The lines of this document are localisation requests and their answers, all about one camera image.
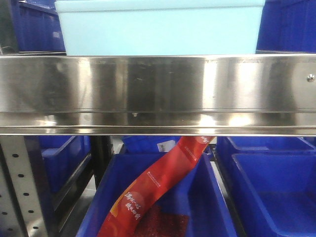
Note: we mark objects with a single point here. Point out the dark blue bin rear centre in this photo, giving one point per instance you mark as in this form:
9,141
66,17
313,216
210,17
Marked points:
139,144

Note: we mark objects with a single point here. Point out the dark blue bin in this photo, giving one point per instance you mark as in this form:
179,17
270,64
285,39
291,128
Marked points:
288,25
36,24
229,145
275,195
139,144
197,196
62,154

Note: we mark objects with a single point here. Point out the dark blue bin rear right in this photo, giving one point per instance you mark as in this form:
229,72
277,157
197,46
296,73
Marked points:
229,145

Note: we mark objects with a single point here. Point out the dark blue bin lower centre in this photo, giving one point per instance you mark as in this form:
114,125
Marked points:
197,196

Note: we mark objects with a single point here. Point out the dark blue bin far left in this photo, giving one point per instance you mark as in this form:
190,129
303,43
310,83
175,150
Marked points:
62,154

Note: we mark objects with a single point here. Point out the red snack package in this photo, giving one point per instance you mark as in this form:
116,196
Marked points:
134,202

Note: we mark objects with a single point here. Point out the dark blue bin lower right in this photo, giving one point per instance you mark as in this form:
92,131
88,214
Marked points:
275,195

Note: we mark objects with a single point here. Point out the dark blue bin upper left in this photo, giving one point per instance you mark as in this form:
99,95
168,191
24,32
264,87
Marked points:
36,24

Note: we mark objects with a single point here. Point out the dark blue bin upper right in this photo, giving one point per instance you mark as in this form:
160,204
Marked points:
288,25

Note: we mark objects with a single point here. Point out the perforated steel upright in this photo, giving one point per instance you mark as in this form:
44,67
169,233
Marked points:
27,172

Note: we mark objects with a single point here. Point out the right shelf steel rail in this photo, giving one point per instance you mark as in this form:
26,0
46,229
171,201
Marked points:
256,94

